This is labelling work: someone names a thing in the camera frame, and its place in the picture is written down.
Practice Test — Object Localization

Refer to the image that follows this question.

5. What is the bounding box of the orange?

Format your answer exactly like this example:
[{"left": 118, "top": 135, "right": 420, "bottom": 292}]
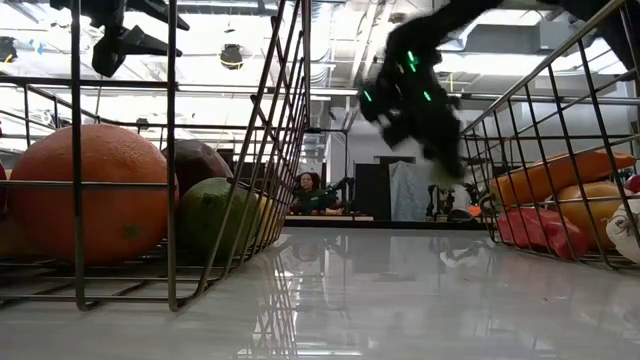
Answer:
[{"left": 8, "top": 123, "right": 180, "bottom": 266}]

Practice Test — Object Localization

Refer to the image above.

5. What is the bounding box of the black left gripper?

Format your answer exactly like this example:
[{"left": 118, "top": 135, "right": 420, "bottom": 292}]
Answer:
[{"left": 49, "top": 0, "right": 191, "bottom": 79}]

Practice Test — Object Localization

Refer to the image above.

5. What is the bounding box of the white garlic bulb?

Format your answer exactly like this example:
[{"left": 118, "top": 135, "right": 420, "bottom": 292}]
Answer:
[{"left": 605, "top": 198, "right": 640, "bottom": 265}]

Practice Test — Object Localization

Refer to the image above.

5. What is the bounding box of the long orange pepper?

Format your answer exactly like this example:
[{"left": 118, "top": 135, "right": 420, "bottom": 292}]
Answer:
[{"left": 489, "top": 148, "right": 637, "bottom": 207}]

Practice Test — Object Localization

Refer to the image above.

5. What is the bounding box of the yellow lemon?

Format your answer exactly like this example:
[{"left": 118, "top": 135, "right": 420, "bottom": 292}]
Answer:
[{"left": 252, "top": 194, "right": 284, "bottom": 246}]

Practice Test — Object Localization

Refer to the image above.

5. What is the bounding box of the red chili pepper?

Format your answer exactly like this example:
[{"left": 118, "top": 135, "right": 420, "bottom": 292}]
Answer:
[{"left": 496, "top": 207, "right": 590, "bottom": 260}]

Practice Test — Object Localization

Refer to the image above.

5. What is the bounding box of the background table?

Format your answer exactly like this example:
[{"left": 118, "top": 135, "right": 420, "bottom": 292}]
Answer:
[{"left": 283, "top": 213, "right": 375, "bottom": 224}]

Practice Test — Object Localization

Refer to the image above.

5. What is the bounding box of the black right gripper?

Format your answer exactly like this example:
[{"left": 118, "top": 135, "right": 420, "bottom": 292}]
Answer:
[{"left": 359, "top": 14, "right": 469, "bottom": 184}]

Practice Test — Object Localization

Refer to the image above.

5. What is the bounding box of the dark cabinet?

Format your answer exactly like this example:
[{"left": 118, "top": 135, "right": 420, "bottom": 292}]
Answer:
[{"left": 354, "top": 162, "right": 391, "bottom": 223}]

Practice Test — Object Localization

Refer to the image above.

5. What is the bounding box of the green lime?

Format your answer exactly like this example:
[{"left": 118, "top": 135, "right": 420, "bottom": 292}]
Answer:
[{"left": 177, "top": 177, "right": 261, "bottom": 264}]

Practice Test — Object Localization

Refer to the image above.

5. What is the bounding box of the round black ceiling fixture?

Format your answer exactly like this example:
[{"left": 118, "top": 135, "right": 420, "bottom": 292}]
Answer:
[{"left": 219, "top": 43, "right": 245, "bottom": 71}]

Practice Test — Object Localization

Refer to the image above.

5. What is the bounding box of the light blue cloth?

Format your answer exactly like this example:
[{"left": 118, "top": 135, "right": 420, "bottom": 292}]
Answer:
[{"left": 389, "top": 159, "right": 431, "bottom": 223}]

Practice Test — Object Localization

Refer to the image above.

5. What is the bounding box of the wire basket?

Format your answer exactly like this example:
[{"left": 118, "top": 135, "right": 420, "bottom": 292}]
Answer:
[
  {"left": 460, "top": 0, "right": 640, "bottom": 271},
  {"left": 0, "top": 0, "right": 312, "bottom": 312}
]

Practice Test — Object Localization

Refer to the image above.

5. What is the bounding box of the dark purple plum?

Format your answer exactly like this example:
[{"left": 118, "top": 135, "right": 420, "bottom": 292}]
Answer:
[{"left": 162, "top": 138, "right": 235, "bottom": 199}]

